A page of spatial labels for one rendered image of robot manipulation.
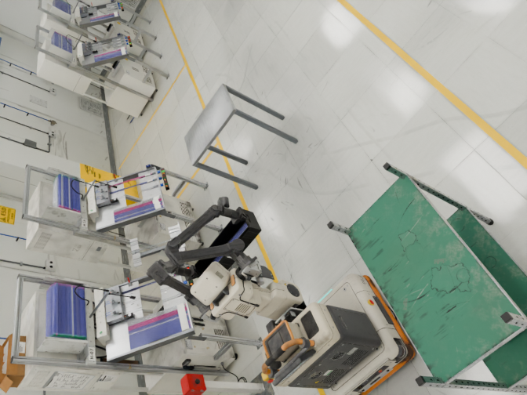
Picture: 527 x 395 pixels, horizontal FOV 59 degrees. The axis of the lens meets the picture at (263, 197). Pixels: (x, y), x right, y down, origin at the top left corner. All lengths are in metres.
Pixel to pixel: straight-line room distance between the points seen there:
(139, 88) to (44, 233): 3.80
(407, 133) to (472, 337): 2.04
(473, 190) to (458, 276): 1.27
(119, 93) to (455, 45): 5.60
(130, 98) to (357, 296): 5.82
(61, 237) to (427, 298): 3.70
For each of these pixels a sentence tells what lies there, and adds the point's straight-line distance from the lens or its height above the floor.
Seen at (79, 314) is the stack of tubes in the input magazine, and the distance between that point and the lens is 4.14.
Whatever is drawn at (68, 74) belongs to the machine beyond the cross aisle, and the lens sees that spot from 7.94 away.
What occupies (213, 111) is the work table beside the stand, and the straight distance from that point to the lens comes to 4.46.
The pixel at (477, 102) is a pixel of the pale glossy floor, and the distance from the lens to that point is 3.58.
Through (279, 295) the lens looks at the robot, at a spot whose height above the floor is 0.87.
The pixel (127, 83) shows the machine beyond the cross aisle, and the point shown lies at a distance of 8.03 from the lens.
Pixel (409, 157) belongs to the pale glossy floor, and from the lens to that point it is 3.68.
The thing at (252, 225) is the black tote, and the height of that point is 1.09.
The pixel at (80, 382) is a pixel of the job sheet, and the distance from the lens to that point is 4.28.
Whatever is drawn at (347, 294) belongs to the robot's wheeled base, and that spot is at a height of 0.28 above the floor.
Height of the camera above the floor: 2.84
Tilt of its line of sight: 37 degrees down
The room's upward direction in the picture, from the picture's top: 70 degrees counter-clockwise
